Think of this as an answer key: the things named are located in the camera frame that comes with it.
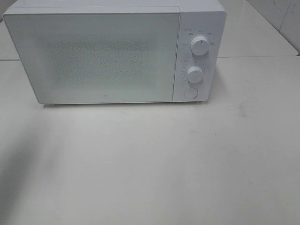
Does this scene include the round white door button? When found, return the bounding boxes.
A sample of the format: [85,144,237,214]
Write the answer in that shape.
[184,88,198,99]

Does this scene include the white round knob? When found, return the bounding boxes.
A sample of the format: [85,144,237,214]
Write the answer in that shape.
[187,66,204,83]
[190,34,210,56]

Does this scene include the white microwave door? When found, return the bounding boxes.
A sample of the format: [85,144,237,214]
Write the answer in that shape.
[4,13,180,104]

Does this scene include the white microwave oven body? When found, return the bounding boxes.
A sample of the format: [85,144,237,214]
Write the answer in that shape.
[3,0,227,104]

